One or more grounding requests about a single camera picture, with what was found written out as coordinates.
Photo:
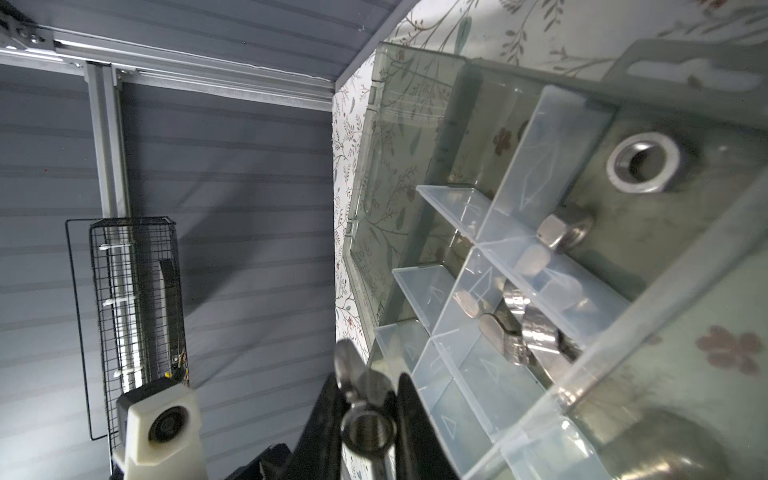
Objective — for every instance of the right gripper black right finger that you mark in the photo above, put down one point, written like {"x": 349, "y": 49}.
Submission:
{"x": 418, "y": 453}

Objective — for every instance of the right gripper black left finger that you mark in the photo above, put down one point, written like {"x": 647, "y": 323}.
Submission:
{"x": 318, "y": 453}

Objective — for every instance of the green compartment organizer box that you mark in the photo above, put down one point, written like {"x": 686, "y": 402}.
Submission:
{"x": 666, "y": 296}

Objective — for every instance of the silver hex bolt in box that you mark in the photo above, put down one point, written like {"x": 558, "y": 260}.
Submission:
{"x": 564, "y": 229}

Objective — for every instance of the silver hex nut in box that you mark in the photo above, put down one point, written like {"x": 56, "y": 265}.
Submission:
{"x": 645, "y": 163}

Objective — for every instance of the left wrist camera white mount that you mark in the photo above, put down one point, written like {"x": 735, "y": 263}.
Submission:
{"x": 159, "y": 427}

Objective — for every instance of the black wire mesh basket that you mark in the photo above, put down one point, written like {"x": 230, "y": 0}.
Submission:
{"x": 139, "y": 308}

